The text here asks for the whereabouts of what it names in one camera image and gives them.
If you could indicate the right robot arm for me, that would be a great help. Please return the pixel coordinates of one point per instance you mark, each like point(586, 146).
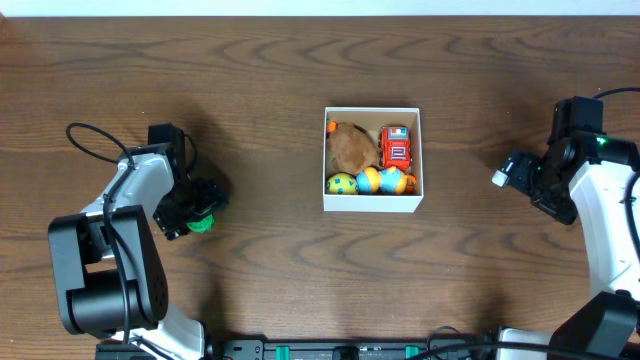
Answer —
point(589, 177)

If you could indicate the blue duck toy figure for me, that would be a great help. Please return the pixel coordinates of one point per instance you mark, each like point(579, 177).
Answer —
point(389, 181)

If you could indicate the white cardboard box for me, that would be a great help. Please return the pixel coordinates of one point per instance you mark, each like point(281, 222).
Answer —
point(371, 120)

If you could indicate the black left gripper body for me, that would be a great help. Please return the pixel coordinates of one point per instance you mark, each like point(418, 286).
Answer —
point(187, 220)

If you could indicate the red toy truck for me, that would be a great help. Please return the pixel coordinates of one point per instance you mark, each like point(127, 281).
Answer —
point(395, 146)

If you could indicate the brown plush toy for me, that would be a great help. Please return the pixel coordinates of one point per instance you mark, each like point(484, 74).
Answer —
point(351, 150)

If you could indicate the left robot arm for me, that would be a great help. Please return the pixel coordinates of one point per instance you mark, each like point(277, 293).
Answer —
point(109, 279)

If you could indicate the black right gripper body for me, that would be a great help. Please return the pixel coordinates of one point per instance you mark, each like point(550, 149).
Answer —
point(542, 192)

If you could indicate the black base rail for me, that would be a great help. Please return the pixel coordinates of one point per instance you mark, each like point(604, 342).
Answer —
point(262, 349)

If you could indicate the yellow ball with blue letters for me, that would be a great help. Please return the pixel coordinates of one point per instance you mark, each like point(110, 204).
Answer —
point(342, 184)

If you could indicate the green ridged plastic ball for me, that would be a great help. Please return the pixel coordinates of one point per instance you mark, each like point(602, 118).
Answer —
point(202, 226)

